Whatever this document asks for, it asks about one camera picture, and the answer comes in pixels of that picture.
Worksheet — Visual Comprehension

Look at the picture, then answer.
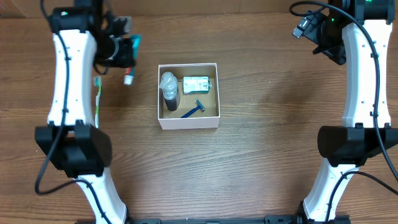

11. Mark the Colgate toothpaste tube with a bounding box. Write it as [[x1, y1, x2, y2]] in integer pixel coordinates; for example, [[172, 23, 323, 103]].
[[124, 34, 142, 85]]

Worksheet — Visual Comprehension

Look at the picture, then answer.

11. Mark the dark bottle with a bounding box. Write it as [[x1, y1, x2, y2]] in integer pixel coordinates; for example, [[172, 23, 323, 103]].
[[159, 72, 180, 111]]

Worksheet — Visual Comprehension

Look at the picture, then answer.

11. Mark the green soap bar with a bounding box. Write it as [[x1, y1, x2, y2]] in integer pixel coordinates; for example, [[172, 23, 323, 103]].
[[182, 77, 213, 94]]

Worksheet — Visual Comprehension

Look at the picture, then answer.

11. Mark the blue disposable razor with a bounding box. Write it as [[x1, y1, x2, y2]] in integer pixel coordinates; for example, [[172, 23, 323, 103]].
[[181, 100, 205, 118]]

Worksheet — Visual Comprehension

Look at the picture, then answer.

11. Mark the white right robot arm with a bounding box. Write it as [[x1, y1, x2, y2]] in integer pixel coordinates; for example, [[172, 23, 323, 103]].
[[292, 0, 397, 223]]

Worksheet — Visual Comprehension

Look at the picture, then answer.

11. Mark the green white toothbrush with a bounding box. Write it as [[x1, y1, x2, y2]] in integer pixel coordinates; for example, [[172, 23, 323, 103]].
[[94, 76, 102, 128]]

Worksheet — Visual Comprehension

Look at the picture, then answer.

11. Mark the white cardboard box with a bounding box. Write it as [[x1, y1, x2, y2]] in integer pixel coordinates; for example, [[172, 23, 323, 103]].
[[157, 63, 221, 130]]

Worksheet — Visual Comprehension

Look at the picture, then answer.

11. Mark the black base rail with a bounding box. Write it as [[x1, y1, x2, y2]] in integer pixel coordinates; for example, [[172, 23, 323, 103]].
[[74, 213, 351, 224]]

